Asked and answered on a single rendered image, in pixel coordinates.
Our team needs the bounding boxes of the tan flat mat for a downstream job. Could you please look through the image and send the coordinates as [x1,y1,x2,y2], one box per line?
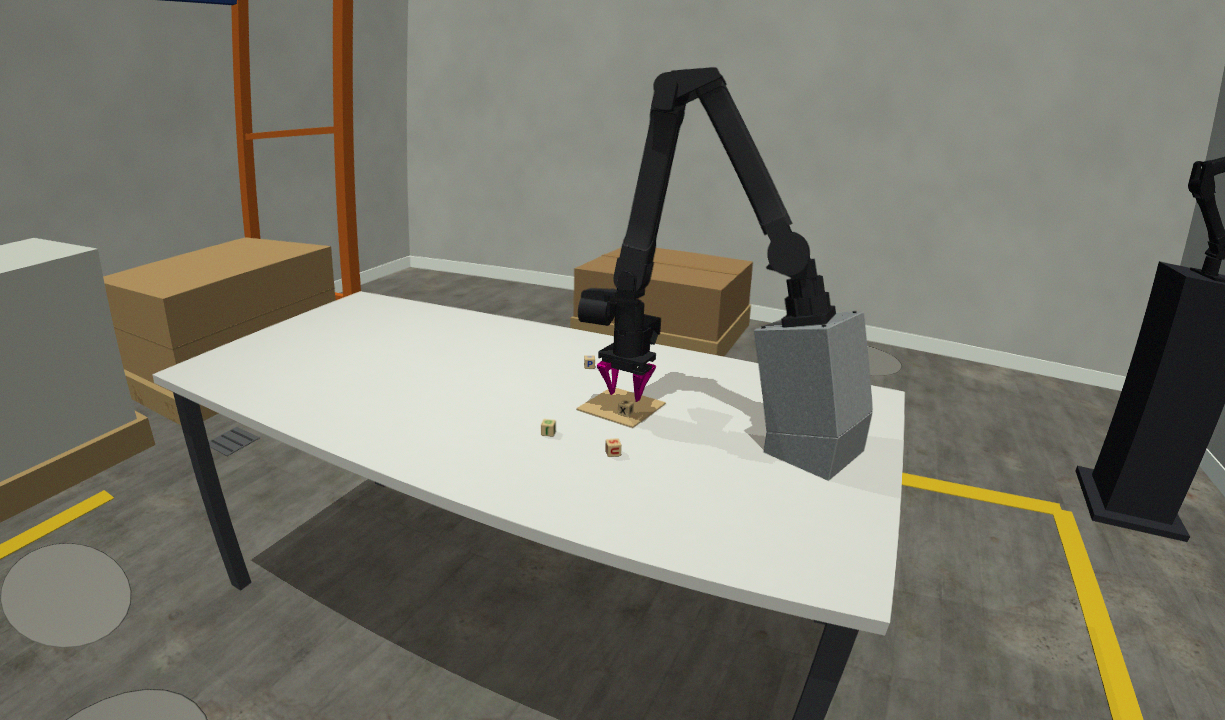
[576,388,666,429]

